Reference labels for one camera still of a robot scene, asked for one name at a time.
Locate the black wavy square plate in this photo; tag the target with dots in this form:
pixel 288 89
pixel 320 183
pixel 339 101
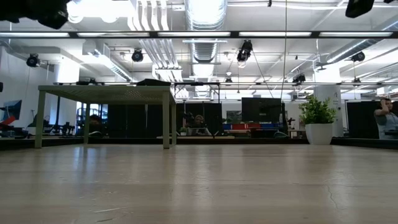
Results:
pixel 154 82

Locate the black ceiling spotlight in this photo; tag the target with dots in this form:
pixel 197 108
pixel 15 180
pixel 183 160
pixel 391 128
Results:
pixel 245 49
pixel 32 60
pixel 358 56
pixel 299 78
pixel 137 56

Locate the white round column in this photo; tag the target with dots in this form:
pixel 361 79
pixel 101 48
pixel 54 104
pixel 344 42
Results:
pixel 334 93

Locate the black overhead light beam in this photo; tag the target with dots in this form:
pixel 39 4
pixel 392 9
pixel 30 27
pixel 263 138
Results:
pixel 153 34

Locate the blue screen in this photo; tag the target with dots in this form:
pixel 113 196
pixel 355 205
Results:
pixel 14 109

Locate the black partition panel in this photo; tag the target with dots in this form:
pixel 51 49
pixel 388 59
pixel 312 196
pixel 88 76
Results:
pixel 360 118

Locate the person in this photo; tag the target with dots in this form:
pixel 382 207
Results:
pixel 387 121
pixel 94 121
pixel 199 119

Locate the red bar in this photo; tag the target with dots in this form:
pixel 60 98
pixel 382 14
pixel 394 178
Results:
pixel 7 122

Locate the green plant in white pot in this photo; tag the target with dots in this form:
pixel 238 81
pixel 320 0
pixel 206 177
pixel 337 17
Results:
pixel 318 133

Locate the black monitor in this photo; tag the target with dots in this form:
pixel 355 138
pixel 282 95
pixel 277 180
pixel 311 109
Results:
pixel 261 109

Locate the blue storage bin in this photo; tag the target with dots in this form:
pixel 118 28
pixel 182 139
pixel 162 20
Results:
pixel 270 126

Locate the red storage bin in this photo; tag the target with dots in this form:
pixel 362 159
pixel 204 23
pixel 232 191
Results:
pixel 245 126

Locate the black device on rail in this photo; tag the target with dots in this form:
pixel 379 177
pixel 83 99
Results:
pixel 84 82

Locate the background horizontal rail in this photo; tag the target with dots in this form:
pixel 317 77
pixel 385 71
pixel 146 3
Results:
pixel 248 83

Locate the black partition wall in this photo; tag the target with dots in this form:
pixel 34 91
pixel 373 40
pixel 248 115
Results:
pixel 136 118

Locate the silver ventilation duct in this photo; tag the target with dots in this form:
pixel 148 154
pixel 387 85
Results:
pixel 205 51

